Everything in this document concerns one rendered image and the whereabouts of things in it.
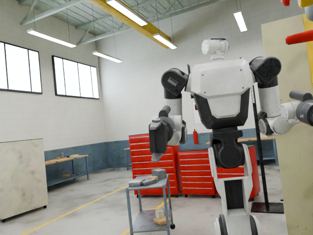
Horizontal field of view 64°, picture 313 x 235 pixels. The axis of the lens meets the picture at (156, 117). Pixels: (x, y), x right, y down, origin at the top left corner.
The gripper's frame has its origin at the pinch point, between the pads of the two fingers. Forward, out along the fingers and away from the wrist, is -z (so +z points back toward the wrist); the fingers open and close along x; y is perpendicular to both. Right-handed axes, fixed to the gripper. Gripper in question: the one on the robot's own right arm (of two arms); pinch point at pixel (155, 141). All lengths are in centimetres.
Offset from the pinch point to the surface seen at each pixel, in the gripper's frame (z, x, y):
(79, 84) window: 890, -62, -491
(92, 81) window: 977, -61, -474
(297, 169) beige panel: 124, -64, 86
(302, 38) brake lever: -13.9, 28.7, 36.2
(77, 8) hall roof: 839, 215, -438
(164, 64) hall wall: 974, 2, -149
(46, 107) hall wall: 708, -123, -531
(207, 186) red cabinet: 405, -233, 21
